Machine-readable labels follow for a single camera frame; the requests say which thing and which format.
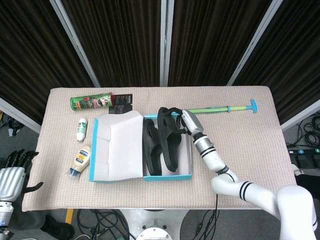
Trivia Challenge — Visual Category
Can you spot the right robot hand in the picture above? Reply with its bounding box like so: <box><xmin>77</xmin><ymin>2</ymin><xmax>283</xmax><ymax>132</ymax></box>
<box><xmin>167</xmin><ymin>107</ymin><xmax>205</xmax><ymax>138</ymax></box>

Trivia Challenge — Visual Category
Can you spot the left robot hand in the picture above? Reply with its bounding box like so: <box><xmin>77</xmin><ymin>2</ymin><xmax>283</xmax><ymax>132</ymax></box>
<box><xmin>0</xmin><ymin>149</ymin><xmax>45</xmax><ymax>202</ymax></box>

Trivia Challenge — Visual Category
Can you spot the black slipper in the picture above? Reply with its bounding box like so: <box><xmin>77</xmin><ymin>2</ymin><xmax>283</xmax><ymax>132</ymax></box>
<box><xmin>142</xmin><ymin>118</ymin><xmax>163</xmax><ymax>175</ymax></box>
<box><xmin>156</xmin><ymin>106</ymin><xmax>183</xmax><ymax>173</ymax></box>

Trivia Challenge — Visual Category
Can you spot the light blue shoe box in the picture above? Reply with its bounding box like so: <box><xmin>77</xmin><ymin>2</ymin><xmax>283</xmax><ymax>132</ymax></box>
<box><xmin>88</xmin><ymin>110</ymin><xmax>193</xmax><ymax>183</ymax></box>

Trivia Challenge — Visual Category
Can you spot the green blue water pump toy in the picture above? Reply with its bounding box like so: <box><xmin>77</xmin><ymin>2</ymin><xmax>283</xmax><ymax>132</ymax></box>
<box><xmin>187</xmin><ymin>99</ymin><xmax>258</xmax><ymax>116</ymax></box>

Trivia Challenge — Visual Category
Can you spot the black red snack packet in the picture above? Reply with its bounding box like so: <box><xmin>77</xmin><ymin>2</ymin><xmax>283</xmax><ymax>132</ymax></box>
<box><xmin>108</xmin><ymin>93</ymin><xmax>133</xmax><ymax>113</ymax></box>

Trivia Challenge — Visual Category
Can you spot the mayonnaise squeeze bottle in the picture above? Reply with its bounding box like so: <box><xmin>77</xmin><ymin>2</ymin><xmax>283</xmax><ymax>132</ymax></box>
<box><xmin>68</xmin><ymin>145</ymin><xmax>91</xmax><ymax>179</ymax></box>

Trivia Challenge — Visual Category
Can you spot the beige woven table cloth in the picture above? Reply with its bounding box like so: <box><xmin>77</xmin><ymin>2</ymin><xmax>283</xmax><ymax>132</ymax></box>
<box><xmin>21</xmin><ymin>86</ymin><xmax>302</xmax><ymax>213</ymax></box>

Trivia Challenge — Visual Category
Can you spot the dark brown pleated curtain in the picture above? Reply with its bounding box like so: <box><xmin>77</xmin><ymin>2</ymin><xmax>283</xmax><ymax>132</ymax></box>
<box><xmin>167</xmin><ymin>0</ymin><xmax>273</xmax><ymax>87</ymax></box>
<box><xmin>233</xmin><ymin>0</ymin><xmax>320</xmax><ymax>125</ymax></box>
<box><xmin>0</xmin><ymin>0</ymin><xmax>95</xmax><ymax>126</ymax></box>
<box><xmin>61</xmin><ymin>0</ymin><xmax>163</xmax><ymax>88</ymax></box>

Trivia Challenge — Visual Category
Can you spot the small white green bottle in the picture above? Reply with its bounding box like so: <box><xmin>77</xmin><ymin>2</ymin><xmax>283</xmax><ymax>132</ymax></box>
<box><xmin>76</xmin><ymin>118</ymin><xmax>88</xmax><ymax>143</ymax></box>

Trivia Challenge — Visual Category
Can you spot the green chips can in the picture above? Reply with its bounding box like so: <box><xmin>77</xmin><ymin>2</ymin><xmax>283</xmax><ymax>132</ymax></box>
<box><xmin>69</xmin><ymin>91</ymin><xmax>113</xmax><ymax>112</ymax></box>

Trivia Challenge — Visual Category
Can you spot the black foot pedal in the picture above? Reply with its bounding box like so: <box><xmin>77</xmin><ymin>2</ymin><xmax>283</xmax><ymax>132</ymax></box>
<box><xmin>296</xmin><ymin>154</ymin><xmax>320</xmax><ymax>168</ymax></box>

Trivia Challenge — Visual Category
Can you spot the black trouser leg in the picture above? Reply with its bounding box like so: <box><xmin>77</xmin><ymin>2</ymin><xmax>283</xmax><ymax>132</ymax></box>
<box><xmin>296</xmin><ymin>174</ymin><xmax>320</xmax><ymax>198</ymax></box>

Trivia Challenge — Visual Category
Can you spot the black floor cable bundle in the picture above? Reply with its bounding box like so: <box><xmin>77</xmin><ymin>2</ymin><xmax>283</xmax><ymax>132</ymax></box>
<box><xmin>76</xmin><ymin>209</ymin><xmax>131</xmax><ymax>240</ymax></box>
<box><xmin>0</xmin><ymin>111</ymin><xmax>26</xmax><ymax>137</ymax></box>
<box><xmin>286</xmin><ymin>114</ymin><xmax>320</xmax><ymax>148</ymax></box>

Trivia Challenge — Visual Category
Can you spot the grey metal frame post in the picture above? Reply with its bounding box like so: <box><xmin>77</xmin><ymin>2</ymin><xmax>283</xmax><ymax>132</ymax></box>
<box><xmin>49</xmin><ymin>0</ymin><xmax>101</xmax><ymax>88</ymax></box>
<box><xmin>226</xmin><ymin>0</ymin><xmax>285</xmax><ymax>86</ymax></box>
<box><xmin>159</xmin><ymin>0</ymin><xmax>175</xmax><ymax>87</ymax></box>
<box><xmin>280</xmin><ymin>99</ymin><xmax>320</xmax><ymax>132</ymax></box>
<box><xmin>0</xmin><ymin>97</ymin><xmax>42</xmax><ymax>133</ymax></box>

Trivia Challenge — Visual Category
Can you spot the black cable with plug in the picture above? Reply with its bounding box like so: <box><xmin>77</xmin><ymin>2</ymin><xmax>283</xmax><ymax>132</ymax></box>
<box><xmin>196</xmin><ymin>209</ymin><xmax>221</xmax><ymax>237</ymax></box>

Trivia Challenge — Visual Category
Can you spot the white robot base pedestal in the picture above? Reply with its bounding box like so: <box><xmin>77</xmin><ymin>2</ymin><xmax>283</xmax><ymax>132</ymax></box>
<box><xmin>119</xmin><ymin>208</ymin><xmax>190</xmax><ymax>240</ymax></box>

